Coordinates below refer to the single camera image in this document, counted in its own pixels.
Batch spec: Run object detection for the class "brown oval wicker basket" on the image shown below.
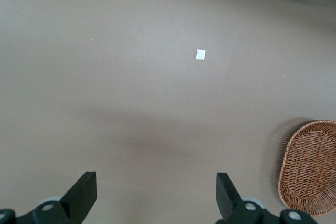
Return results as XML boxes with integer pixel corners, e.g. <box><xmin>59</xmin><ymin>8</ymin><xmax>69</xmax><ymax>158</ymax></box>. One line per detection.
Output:
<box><xmin>277</xmin><ymin>120</ymin><xmax>336</xmax><ymax>217</ymax></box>

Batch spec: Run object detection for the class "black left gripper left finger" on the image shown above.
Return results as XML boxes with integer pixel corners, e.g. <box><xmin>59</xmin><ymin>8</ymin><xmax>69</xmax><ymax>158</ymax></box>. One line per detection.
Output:
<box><xmin>0</xmin><ymin>171</ymin><xmax>98</xmax><ymax>224</ymax></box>

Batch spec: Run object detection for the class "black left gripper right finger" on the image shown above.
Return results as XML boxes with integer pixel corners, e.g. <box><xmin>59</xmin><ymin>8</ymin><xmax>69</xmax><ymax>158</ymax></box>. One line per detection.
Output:
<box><xmin>216</xmin><ymin>172</ymin><xmax>319</xmax><ymax>224</ymax></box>

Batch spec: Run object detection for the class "brown paper table cover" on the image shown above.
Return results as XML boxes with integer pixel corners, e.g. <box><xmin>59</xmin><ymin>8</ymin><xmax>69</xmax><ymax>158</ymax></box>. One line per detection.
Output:
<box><xmin>0</xmin><ymin>0</ymin><xmax>336</xmax><ymax>224</ymax></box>

